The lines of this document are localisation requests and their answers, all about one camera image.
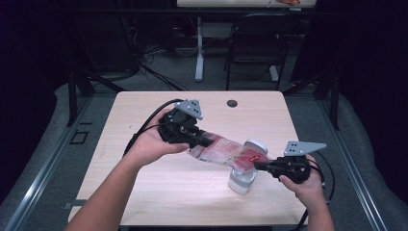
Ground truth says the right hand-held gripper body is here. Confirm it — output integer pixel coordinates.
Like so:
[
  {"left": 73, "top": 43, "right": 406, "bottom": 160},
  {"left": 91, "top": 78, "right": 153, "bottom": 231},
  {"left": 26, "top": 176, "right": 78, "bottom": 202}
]
[{"left": 268, "top": 140, "right": 327, "bottom": 185}]

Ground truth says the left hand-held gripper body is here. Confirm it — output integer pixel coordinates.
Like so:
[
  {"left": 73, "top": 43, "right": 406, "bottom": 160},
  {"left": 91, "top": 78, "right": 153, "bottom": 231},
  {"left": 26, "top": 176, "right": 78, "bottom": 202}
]
[{"left": 158, "top": 99, "right": 204, "bottom": 145}]

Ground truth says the red and clear refill pouch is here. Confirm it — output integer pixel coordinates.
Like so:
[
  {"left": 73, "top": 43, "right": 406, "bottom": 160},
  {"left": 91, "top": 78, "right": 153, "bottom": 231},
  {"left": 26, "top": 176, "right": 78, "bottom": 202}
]
[{"left": 187, "top": 131, "right": 272, "bottom": 176}]

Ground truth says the white measuring cup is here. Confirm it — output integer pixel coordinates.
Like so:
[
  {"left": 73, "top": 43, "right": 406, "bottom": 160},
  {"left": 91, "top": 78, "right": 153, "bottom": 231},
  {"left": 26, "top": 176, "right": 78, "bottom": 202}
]
[{"left": 228, "top": 138, "right": 268, "bottom": 195}]

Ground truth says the person's right hand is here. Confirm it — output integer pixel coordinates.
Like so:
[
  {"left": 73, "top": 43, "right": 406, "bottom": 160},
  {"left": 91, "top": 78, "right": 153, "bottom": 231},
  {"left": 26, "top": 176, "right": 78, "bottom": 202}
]
[{"left": 278, "top": 154, "right": 325, "bottom": 210}]

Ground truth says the person's left hand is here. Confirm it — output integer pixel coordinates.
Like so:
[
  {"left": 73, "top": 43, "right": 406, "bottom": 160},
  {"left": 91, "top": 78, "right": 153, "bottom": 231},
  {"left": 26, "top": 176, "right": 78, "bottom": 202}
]
[{"left": 128, "top": 108, "right": 191, "bottom": 167}]

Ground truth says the white desk leg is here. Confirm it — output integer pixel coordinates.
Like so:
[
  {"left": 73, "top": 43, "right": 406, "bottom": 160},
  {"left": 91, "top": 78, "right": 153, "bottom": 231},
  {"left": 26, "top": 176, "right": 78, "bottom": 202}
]
[{"left": 194, "top": 16, "right": 205, "bottom": 83}]

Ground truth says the black metal stand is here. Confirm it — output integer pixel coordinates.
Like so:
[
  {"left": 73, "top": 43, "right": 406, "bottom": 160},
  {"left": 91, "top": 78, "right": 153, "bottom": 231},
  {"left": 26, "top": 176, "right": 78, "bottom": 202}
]
[
  {"left": 282, "top": 68, "right": 341, "bottom": 131},
  {"left": 65, "top": 64, "right": 126, "bottom": 128}
]

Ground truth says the black folding chair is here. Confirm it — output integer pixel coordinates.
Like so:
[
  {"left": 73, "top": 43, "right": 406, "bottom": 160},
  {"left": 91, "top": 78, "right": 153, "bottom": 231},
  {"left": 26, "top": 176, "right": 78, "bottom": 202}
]
[{"left": 224, "top": 13, "right": 301, "bottom": 91}]

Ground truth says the grey tape strip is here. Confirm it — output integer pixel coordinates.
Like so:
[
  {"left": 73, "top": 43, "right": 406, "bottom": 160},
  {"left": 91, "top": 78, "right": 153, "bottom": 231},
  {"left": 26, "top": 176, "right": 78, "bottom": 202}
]
[{"left": 64, "top": 199, "right": 85, "bottom": 210}]

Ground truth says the pale background desk top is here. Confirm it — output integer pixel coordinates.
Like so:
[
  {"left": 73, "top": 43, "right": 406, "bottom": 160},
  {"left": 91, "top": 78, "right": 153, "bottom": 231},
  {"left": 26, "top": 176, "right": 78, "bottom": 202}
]
[{"left": 176, "top": 0, "right": 317, "bottom": 9}]

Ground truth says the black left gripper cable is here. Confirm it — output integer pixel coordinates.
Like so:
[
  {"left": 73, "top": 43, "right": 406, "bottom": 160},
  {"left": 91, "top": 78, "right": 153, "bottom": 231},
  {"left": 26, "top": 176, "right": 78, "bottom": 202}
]
[{"left": 123, "top": 98, "right": 184, "bottom": 157}]

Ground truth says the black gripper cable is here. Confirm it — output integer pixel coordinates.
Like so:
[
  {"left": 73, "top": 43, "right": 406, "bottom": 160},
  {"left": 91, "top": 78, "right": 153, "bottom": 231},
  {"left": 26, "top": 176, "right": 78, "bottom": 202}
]
[
  {"left": 290, "top": 141, "right": 336, "bottom": 231},
  {"left": 123, "top": 98, "right": 184, "bottom": 157}
]

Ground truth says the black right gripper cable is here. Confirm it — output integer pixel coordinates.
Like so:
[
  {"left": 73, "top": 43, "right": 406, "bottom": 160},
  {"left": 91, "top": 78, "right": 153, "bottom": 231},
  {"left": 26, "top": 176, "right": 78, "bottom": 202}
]
[{"left": 290, "top": 141, "right": 336, "bottom": 231}]

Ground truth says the aluminium floor rail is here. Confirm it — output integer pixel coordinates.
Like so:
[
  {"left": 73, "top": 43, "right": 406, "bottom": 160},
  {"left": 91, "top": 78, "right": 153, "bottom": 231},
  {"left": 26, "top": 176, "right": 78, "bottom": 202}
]
[
  {"left": 3, "top": 95, "right": 94, "bottom": 231},
  {"left": 316, "top": 99, "right": 389, "bottom": 231}
]

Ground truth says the bundle of floor cables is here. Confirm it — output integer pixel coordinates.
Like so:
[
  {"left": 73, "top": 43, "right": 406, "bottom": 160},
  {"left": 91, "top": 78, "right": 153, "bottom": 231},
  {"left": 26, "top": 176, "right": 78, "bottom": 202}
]
[{"left": 121, "top": 15, "right": 191, "bottom": 92}]

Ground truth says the black floor socket frame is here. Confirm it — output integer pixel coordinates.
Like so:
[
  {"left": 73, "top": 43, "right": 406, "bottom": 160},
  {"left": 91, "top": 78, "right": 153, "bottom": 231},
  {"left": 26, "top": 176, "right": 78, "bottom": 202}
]
[{"left": 69, "top": 129, "right": 90, "bottom": 145}]

